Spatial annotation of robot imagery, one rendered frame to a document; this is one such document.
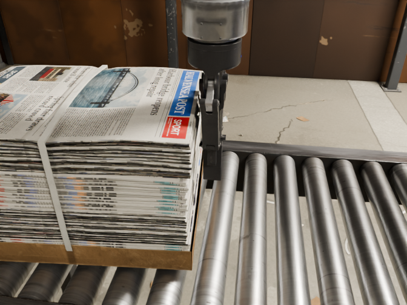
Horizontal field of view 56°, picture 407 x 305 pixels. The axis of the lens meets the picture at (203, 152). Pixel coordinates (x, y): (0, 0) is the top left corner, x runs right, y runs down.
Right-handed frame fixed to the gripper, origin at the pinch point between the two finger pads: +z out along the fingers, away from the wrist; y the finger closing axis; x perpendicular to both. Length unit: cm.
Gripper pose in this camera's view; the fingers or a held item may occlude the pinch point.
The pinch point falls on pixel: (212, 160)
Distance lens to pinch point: 63.7
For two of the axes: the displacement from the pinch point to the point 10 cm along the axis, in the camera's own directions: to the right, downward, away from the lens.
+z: 0.0, 8.5, 5.3
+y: -1.4, 5.2, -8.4
